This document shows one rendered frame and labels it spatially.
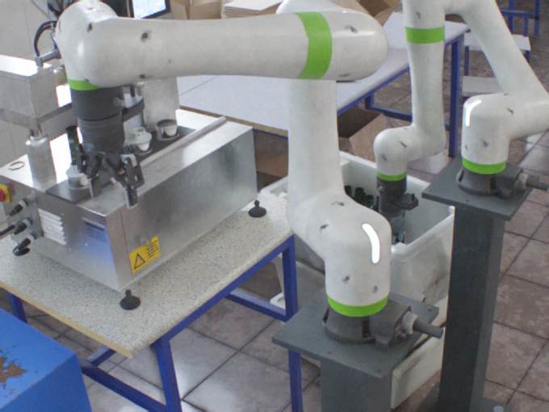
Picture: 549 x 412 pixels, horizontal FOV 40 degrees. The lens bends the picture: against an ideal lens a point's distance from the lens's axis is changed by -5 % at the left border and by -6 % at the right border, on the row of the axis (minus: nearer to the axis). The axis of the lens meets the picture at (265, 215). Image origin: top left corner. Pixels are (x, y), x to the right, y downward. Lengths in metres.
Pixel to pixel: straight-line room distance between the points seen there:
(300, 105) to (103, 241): 0.69
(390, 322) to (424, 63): 0.94
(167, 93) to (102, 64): 1.17
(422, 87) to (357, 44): 1.01
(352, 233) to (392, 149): 0.82
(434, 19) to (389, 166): 0.45
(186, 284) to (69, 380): 0.43
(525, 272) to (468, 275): 1.23
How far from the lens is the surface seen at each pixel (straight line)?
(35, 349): 2.25
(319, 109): 1.53
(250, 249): 2.23
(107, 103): 1.32
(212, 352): 3.06
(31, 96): 2.03
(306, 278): 2.67
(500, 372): 2.97
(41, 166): 2.13
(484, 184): 2.13
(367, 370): 1.55
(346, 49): 1.30
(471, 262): 2.27
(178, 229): 2.14
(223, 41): 1.22
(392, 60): 3.63
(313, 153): 1.56
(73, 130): 2.00
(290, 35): 1.26
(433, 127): 2.34
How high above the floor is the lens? 1.94
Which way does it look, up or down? 30 degrees down
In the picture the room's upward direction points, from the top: 4 degrees counter-clockwise
